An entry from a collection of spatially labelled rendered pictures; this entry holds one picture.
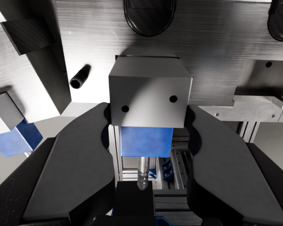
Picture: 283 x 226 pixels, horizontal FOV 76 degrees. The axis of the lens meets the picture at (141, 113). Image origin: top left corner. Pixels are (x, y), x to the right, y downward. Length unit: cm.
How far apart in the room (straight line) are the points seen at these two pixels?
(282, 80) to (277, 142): 145
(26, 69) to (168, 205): 47
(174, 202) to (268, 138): 115
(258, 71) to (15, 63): 25
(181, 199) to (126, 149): 44
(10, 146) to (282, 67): 31
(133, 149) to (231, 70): 11
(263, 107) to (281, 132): 129
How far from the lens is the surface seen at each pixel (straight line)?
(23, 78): 24
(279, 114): 35
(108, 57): 16
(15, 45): 22
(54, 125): 138
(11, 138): 27
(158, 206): 56
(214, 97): 18
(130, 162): 117
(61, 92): 25
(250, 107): 32
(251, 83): 22
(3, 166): 185
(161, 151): 15
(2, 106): 24
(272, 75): 23
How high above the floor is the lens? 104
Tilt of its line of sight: 61 degrees down
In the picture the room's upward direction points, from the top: 180 degrees clockwise
